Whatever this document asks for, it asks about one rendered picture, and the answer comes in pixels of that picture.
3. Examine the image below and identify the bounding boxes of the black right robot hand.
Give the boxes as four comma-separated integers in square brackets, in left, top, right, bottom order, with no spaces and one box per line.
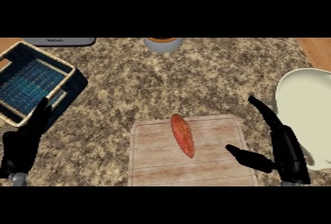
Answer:
[224,94,311,185]

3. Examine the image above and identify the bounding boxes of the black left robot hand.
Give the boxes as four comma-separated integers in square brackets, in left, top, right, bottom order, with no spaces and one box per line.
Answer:
[0,96,53,178]

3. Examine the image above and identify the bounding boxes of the cream white pot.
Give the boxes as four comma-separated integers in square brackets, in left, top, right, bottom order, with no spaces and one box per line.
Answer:
[273,67,331,172]

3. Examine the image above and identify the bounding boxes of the pale wooden cutting board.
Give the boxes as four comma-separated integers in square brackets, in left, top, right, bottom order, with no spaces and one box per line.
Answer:
[127,114,260,187]

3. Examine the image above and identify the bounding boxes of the orange sweet potato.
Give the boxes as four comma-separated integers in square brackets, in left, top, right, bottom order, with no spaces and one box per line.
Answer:
[170,113,196,159]

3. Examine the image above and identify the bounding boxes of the wicker basket with blue lining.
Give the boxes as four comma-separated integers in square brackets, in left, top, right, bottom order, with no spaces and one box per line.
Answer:
[0,40,88,129]

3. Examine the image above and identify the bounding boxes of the grey flat appliance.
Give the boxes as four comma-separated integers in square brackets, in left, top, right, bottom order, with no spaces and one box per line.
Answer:
[22,37,97,48]

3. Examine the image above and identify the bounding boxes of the grey cup with orange rim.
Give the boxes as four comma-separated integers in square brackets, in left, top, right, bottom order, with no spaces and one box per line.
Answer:
[142,37,184,53]

